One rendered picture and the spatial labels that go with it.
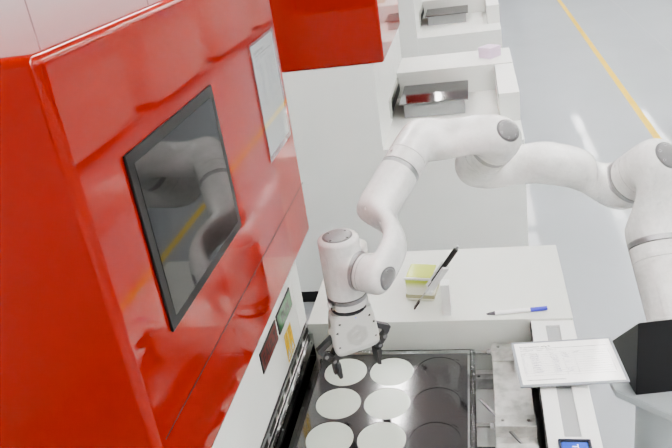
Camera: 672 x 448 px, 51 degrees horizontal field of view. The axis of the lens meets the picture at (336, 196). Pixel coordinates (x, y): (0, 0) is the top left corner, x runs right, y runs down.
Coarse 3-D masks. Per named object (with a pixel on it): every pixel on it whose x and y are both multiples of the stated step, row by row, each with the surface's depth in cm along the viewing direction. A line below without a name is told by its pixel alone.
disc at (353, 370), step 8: (344, 360) 168; (352, 360) 167; (328, 368) 166; (344, 368) 165; (352, 368) 164; (360, 368) 164; (328, 376) 163; (336, 376) 162; (344, 376) 162; (352, 376) 162; (360, 376) 161; (336, 384) 160; (344, 384) 159
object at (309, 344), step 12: (312, 336) 172; (312, 348) 174; (300, 360) 163; (312, 360) 174; (300, 372) 160; (312, 372) 170; (288, 396) 152; (300, 396) 162; (288, 408) 149; (300, 408) 158; (300, 420) 157; (276, 432) 142; (288, 432) 152; (276, 444) 140; (288, 444) 148
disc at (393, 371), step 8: (384, 360) 165; (392, 360) 165; (400, 360) 165; (376, 368) 163; (384, 368) 163; (392, 368) 162; (400, 368) 162; (408, 368) 161; (376, 376) 160; (384, 376) 160; (392, 376) 160; (400, 376) 159; (408, 376) 159; (384, 384) 157; (392, 384) 157
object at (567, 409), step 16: (560, 320) 160; (544, 336) 155; (560, 336) 155; (576, 336) 154; (544, 400) 137; (560, 400) 137; (576, 400) 136; (544, 416) 133; (560, 416) 132; (576, 416) 132; (592, 416) 131; (560, 432) 129; (576, 432) 129; (592, 432) 128
